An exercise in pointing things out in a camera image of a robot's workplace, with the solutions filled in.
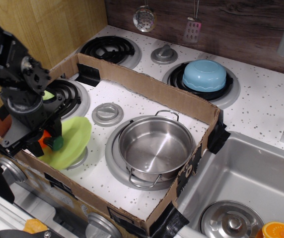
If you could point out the front left black burner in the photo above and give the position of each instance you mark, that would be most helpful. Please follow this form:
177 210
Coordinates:
72 96

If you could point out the hanging metal grater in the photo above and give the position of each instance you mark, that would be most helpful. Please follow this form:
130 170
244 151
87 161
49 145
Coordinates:
193 26

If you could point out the hanging round metal strainer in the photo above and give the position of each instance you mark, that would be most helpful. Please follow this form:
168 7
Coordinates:
144 18

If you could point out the grey stove knob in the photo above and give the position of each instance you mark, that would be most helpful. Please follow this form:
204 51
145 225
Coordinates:
164 55
107 114

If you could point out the orange toy carrot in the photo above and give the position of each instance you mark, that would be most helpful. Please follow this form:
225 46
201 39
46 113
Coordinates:
54 143

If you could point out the light green plastic plate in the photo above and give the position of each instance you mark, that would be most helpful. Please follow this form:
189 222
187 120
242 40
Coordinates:
76 133

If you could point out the green toy broccoli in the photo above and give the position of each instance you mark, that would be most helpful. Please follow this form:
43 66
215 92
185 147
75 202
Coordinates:
48 95

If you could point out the yellow sponge piece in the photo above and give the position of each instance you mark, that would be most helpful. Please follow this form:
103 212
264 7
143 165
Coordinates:
33 226

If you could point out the grey front panel knob right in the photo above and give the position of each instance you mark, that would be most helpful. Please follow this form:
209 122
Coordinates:
99 227

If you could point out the orange slice toy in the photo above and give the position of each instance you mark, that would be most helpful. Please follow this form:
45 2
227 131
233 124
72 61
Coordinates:
271 230

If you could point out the stainless steel pot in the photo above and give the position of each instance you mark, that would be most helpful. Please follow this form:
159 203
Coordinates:
154 148

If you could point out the back right black burner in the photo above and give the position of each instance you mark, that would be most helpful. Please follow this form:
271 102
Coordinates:
175 79

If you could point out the brown cardboard fence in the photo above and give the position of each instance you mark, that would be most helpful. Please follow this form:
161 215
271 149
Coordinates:
135 212

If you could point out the grey sink basin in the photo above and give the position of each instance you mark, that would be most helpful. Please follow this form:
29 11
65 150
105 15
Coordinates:
244 170

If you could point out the light blue plastic bowl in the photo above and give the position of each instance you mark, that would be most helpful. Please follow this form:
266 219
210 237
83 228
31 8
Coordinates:
204 76

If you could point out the grey front panel knob left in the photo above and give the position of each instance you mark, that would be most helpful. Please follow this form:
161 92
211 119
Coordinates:
11 172

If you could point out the black burner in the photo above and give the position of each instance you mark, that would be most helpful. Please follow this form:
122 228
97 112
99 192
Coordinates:
113 49
72 96
175 79

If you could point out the silver pot lid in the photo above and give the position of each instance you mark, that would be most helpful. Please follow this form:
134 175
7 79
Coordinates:
230 219

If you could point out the grey centre stove knob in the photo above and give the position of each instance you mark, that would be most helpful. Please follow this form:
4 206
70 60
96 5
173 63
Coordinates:
107 114

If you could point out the grey back stove knob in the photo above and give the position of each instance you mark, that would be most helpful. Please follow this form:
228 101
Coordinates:
164 55

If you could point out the back left black burner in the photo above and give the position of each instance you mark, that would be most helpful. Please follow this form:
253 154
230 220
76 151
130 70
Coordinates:
113 49

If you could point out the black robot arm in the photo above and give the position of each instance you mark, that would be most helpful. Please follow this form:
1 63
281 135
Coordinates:
19 70

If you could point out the grey panel knob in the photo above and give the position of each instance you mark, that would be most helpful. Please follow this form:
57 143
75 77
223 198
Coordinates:
11 172
99 227

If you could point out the grey knob under plate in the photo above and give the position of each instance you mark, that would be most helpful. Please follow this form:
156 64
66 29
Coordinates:
80 160

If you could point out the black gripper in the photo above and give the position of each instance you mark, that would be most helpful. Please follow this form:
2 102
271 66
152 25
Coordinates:
30 116

